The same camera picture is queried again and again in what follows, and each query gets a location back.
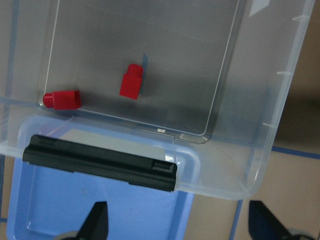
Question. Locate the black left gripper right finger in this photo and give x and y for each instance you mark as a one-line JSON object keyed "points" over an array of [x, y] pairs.
{"points": [[263, 225]]}

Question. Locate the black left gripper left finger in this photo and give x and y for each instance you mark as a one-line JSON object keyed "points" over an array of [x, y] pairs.
{"points": [[96, 224]]}

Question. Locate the red block box corner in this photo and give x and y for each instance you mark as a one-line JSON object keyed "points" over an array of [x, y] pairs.
{"points": [[62, 100]]}

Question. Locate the blue plastic tray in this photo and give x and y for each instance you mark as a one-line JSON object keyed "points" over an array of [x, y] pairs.
{"points": [[48, 203]]}

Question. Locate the red block near latch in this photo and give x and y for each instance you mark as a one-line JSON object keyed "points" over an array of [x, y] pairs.
{"points": [[132, 82]]}

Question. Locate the clear plastic storage box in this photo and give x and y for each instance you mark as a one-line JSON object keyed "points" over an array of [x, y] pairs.
{"points": [[216, 73]]}

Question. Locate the black box latch handle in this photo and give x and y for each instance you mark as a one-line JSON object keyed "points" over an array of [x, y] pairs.
{"points": [[76, 157]]}

